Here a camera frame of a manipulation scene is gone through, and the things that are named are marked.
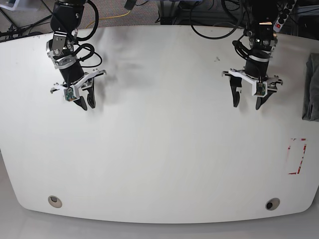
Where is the grey T-shirt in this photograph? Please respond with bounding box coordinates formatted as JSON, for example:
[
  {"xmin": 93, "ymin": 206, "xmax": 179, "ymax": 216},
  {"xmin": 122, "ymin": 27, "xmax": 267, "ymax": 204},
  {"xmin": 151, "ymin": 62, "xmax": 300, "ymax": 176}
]
[{"xmin": 302, "ymin": 53, "xmax": 319, "ymax": 122}]

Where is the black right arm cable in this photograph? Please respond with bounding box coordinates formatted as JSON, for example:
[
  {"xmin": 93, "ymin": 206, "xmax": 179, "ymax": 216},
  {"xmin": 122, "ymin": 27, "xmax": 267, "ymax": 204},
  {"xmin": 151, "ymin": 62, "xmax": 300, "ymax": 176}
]
[{"xmin": 72, "ymin": 0, "xmax": 103, "ymax": 68}]

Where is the right table cable grommet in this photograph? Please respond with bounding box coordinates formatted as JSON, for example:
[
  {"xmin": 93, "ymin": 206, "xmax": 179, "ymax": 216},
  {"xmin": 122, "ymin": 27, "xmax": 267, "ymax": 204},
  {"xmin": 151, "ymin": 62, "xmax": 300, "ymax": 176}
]
[{"xmin": 265, "ymin": 198, "xmax": 280, "ymax": 211}]

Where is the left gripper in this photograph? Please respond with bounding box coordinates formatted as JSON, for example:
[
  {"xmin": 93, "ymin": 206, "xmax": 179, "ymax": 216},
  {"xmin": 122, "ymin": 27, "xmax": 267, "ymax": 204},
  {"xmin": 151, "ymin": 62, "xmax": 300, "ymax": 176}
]
[{"xmin": 229, "ymin": 21, "xmax": 278, "ymax": 110}]

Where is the yellow cable on floor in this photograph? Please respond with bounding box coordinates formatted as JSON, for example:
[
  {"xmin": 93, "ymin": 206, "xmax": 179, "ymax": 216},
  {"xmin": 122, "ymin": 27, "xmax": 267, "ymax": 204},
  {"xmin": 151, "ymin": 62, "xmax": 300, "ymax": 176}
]
[{"xmin": 86, "ymin": 9, "xmax": 131, "ymax": 29}]

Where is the black tripod stand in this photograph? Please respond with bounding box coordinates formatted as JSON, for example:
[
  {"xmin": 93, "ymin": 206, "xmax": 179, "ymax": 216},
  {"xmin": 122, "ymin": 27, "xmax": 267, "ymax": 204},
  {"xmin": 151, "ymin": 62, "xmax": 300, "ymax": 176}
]
[{"xmin": 0, "ymin": 9, "xmax": 51, "ymax": 42}]

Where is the red tape rectangle marking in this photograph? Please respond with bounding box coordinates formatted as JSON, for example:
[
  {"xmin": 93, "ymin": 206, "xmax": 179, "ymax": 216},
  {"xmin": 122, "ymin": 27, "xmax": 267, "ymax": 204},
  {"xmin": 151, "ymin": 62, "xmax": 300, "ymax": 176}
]
[{"xmin": 286, "ymin": 138, "xmax": 307, "ymax": 175}]

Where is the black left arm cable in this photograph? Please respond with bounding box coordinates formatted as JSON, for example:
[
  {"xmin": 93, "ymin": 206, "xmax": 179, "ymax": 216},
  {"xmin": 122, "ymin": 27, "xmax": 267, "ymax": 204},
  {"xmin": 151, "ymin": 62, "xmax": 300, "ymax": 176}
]
[{"xmin": 190, "ymin": 0, "xmax": 252, "ymax": 63}]

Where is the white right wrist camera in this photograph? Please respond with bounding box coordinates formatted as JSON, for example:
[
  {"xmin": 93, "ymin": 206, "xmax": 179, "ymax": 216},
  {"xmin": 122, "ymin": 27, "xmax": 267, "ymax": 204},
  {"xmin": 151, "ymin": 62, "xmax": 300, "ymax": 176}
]
[{"xmin": 50, "ymin": 70, "xmax": 106, "ymax": 102}]

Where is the table cable grommet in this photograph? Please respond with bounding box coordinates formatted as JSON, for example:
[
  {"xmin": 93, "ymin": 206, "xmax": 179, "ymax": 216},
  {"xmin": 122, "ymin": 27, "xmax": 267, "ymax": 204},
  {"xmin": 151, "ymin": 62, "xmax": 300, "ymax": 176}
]
[
  {"xmin": 48, "ymin": 196, "xmax": 62, "ymax": 208},
  {"xmin": 265, "ymin": 198, "xmax": 280, "ymax": 211}
]

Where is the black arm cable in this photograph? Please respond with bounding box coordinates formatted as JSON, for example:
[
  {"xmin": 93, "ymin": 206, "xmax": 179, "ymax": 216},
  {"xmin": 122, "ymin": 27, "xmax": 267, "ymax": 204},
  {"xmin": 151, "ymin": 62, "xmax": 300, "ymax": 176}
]
[
  {"xmin": 72, "ymin": 0, "xmax": 103, "ymax": 68},
  {"xmin": 190, "ymin": 0, "xmax": 252, "ymax": 63}
]

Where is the left table cable grommet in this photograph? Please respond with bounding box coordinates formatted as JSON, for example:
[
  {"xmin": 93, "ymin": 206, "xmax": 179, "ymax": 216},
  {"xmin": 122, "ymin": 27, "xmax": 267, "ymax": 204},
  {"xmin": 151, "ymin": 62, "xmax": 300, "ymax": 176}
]
[{"xmin": 48, "ymin": 196, "xmax": 62, "ymax": 208}]

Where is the white power strip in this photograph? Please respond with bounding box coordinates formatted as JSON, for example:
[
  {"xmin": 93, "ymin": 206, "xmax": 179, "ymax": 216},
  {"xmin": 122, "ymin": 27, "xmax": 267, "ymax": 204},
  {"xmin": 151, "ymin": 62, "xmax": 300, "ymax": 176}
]
[{"xmin": 273, "ymin": 0, "xmax": 297, "ymax": 33}]

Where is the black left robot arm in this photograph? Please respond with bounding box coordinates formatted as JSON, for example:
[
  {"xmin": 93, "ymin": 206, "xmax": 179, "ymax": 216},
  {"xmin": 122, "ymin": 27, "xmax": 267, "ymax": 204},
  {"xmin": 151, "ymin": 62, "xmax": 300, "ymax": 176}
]
[{"xmin": 224, "ymin": 0, "xmax": 283, "ymax": 110}]

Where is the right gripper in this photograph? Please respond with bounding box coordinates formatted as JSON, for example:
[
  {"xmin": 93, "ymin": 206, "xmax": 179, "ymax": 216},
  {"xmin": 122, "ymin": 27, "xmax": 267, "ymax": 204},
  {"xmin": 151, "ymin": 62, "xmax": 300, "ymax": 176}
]
[{"xmin": 46, "ymin": 31, "xmax": 96, "ymax": 111}]

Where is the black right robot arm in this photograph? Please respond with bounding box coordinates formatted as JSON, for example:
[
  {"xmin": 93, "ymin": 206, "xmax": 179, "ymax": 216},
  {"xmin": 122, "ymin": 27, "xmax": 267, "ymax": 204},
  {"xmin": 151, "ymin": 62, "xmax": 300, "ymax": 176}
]
[{"xmin": 46, "ymin": 0, "xmax": 98, "ymax": 111}]

